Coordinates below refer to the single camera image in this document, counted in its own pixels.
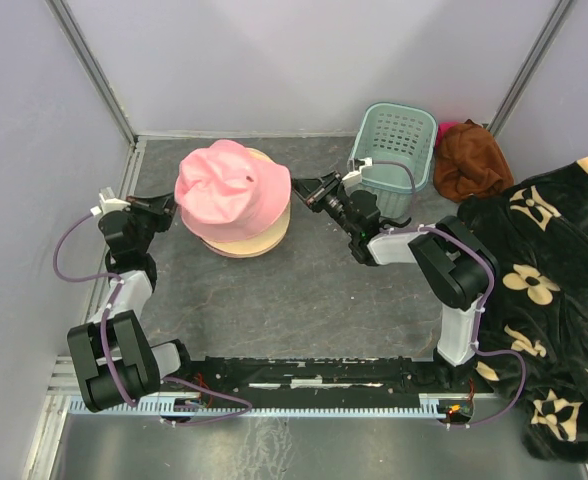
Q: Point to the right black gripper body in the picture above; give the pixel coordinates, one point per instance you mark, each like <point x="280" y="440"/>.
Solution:
<point x="333" y="201"/>

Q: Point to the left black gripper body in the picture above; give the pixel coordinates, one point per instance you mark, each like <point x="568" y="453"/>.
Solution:
<point x="148" y="221"/>

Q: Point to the beige pink hats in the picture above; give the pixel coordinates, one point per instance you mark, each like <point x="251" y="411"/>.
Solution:
<point x="254" y="240"/>

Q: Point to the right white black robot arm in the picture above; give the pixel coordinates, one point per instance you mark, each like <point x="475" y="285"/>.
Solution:
<point x="459" y="269"/>

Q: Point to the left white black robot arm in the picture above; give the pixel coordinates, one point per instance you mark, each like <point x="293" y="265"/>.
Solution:
<point x="113" y="361"/>

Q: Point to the teal plastic basket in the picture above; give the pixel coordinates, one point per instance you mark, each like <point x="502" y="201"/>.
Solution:
<point x="399" y="140"/>

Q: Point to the red cloth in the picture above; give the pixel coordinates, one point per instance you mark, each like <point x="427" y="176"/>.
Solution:
<point x="443" y="128"/>

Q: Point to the brown cloth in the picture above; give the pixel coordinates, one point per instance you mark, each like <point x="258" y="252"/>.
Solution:
<point x="469" y="162"/>

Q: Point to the black floral blanket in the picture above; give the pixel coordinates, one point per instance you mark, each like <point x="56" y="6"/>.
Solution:
<point x="534" y="329"/>

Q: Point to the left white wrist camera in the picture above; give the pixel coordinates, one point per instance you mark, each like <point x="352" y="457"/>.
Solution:
<point x="108" y="202"/>

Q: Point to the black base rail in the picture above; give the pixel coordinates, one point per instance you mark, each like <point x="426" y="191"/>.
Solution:
<point x="328" y="382"/>

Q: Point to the left aluminium corner post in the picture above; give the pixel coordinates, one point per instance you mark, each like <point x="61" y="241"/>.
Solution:
<point x="71" y="29"/>

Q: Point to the aluminium corner post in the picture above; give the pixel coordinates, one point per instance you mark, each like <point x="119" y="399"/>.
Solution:
<point x="544" y="40"/>
<point x="71" y="29"/>

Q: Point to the light blue cable duct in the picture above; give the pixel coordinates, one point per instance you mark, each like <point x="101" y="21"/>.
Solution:
<point x="171" y="406"/>

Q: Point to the right aluminium corner post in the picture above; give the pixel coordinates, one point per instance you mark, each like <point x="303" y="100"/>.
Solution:
<point x="544" y="40"/>

